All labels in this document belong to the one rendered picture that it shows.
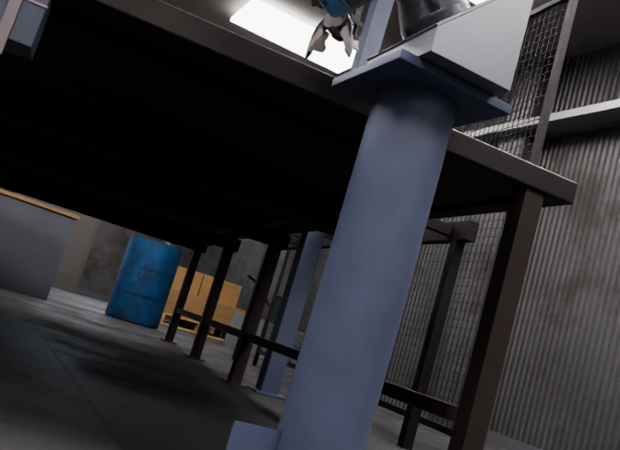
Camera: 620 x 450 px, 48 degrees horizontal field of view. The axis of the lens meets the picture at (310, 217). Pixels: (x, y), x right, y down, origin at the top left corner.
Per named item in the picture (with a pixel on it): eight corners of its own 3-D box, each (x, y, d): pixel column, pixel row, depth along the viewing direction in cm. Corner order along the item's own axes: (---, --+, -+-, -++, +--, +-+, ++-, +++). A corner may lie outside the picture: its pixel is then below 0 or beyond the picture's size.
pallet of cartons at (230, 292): (244, 347, 890) (261, 290, 902) (149, 320, 839) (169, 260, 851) (220, 337, 972) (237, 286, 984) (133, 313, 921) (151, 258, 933)
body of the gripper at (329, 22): (358, 42, 194) (370, 4, 196) (340, 27, 187) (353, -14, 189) (337, 44, 199) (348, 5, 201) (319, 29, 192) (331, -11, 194)
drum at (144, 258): (149, 325, 723) (175, 249, 737) (164, 332, 675) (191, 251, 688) (99, 311, 700) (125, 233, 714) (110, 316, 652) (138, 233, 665)
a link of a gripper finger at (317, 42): (315, 66, 198) (338, 41, 196) (304, 56, 194) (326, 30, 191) (311, 61, 200) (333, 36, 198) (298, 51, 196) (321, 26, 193)
